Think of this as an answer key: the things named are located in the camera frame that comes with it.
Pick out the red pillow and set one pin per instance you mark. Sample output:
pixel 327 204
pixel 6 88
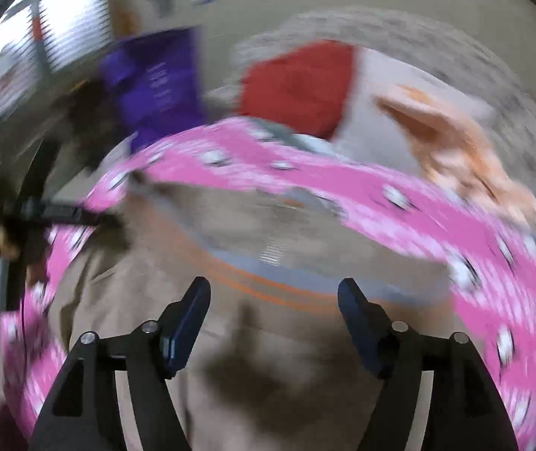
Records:
pixel 296 84

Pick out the white pillow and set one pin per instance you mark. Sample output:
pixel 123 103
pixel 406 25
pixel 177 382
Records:
pixel 371 122

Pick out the dark wooden table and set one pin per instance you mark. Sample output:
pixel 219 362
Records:
pixel 94 122

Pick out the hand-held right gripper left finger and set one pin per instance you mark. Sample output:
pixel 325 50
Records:
pixel 188 324

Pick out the window with lattice grille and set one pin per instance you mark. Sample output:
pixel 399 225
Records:
pixel 75 33

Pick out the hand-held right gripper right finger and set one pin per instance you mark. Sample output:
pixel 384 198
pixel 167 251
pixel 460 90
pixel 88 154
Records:
pixel 361 329

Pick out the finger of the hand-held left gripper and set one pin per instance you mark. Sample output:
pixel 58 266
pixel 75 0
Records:
pixel 70 213

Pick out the orange fringed cloth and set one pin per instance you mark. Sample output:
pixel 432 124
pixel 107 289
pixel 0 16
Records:
pixel 446 141

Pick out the purple tote bag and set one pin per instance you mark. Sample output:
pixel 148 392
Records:
pixel 155 80

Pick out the pink penguin print blanket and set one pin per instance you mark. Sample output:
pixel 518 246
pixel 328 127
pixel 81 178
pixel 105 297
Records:
pixel 484 253

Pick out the beige jacket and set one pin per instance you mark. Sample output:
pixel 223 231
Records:
pixel 272 385

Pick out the floral quilted bedspread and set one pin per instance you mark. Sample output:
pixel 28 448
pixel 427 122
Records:
pixel 437 33

